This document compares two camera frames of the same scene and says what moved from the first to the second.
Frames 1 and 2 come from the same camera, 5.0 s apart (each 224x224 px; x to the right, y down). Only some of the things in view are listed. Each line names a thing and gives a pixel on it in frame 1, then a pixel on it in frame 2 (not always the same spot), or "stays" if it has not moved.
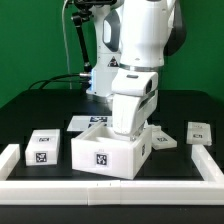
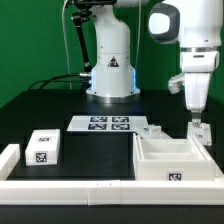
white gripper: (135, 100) → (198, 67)
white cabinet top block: (43, 147) stays
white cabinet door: (199, 133) stays
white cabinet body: (100, 150) → (170, 159)
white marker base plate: (83, 123) stays
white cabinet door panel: (160, 140) stays
